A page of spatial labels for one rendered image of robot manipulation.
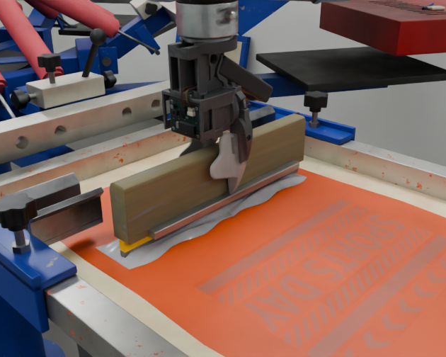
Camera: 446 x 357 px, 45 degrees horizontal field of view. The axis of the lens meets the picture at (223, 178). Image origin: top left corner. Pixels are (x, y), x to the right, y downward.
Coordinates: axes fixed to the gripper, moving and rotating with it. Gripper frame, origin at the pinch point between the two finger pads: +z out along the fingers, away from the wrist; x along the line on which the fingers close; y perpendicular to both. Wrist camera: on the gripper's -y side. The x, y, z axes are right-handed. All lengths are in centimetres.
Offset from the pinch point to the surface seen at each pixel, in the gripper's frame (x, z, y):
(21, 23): -63, -14, -5
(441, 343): 34.7, 4.7, 5.7
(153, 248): 1.6, 4.0, 14.5
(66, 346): -92, 100, -15
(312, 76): -35, 7, -73
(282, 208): 6.3, 4.9, -5.7
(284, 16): -141, 17, -199
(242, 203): 1.7, 4.3, -2.2
